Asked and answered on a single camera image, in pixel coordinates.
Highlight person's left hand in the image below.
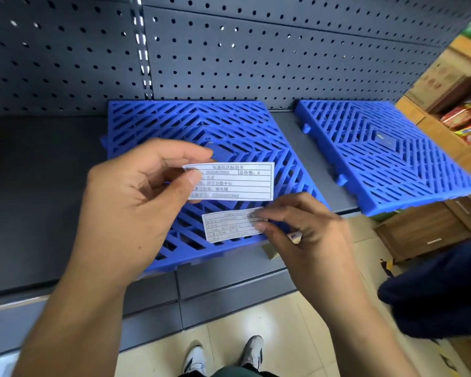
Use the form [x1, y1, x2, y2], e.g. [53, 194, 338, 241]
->
[62, 138, 216, 291]

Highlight person's right hand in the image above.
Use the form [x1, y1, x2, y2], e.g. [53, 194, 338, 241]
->
[253, 192, 373, 317]

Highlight grey metal shelving unit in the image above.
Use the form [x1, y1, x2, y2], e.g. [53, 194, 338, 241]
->
[0, 0, 471, 362]

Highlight white paper label card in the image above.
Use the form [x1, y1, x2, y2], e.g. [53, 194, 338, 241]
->
[182, 162, 276, 202]
[201, 206, 267, 243]

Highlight blue plastic pallet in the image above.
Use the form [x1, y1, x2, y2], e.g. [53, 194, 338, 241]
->
[100, 99, 331, 279]
[293, 99, 471, 217]

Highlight person's right forearm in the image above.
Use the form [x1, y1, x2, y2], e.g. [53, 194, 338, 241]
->
[313, 296, 419, 377]

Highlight person's left forearm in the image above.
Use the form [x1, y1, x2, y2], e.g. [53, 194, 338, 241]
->
[12, 270, 130, 377]

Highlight person's dark trousers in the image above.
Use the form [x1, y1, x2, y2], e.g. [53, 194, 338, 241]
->
[204, 363, 280, 377]

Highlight wooden shelving unit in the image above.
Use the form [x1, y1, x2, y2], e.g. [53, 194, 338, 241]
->
[373, 33, 471, 263]

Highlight white sneaker with black stripes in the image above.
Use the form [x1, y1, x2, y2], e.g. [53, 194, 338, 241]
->
[240, 335, 265, 370]
[182, 344, 207, 376]

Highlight pile of orange snack packets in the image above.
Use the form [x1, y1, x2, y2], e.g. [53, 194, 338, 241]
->
[439, 94, 471, 145]

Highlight cardboard carton red print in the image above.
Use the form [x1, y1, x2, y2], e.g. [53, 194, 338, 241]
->
[405, 48, 471, 113]

